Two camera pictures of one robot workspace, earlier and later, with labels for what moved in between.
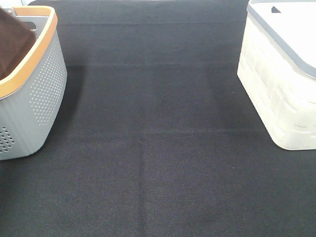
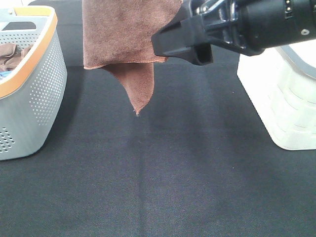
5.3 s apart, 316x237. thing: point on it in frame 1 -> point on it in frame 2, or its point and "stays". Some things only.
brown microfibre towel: [17, 38] -> [117, 35]
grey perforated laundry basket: [31, 97] stays
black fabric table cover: [156, 137] stays
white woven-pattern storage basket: [276, 67] stays
